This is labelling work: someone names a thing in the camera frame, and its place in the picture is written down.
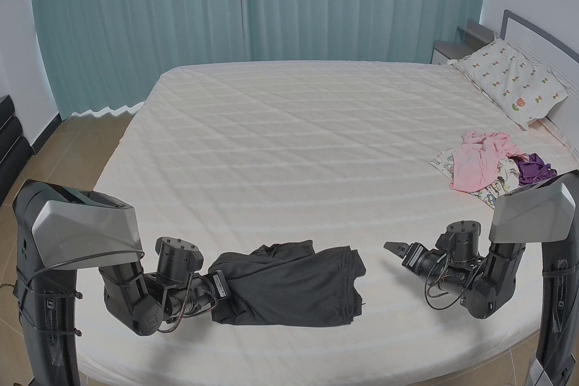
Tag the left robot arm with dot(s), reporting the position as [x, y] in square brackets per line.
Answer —
[49, 239]

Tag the purple garment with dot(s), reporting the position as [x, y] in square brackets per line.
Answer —
[533, 169]

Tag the white printed pillow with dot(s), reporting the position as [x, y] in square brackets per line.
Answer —
[511, 81]

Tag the black chest of drawers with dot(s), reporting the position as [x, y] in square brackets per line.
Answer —
[11, 140]

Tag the bed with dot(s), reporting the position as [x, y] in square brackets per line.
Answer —
[280, 149]

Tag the white printed garment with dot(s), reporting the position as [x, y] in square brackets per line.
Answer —
[497, 187]

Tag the black garment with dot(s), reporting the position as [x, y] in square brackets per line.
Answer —
[294, 284]

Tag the pink garment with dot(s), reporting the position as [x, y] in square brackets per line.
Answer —
[475, 162]

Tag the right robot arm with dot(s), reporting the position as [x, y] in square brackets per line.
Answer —
[533, 212]

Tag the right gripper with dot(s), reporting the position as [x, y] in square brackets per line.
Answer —
[420, 260]

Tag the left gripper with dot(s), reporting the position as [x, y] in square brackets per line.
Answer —
[212, 287]

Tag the grey white bedside table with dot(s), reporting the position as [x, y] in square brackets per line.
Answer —
[450, 49]

